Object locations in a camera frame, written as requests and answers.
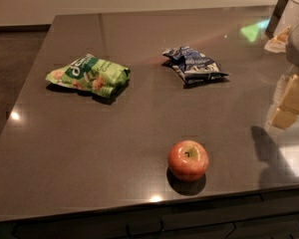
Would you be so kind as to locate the blue chip bag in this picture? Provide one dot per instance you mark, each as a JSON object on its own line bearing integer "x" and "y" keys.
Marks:
{"x": 192, "y": 66}

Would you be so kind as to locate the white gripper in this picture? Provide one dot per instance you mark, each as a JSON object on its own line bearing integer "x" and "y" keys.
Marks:
{"x": 285, "y": 106}

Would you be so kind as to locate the red apple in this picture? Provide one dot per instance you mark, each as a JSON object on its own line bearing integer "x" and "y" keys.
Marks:
{"x": 188, "y": 160}

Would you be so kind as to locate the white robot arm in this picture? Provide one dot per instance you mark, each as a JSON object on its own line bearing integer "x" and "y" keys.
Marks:
{"x": 285, "y": 13}

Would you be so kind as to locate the green rice chip bag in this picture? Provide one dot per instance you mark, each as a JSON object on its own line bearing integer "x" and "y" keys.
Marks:
{"x": 91, "y": 74}

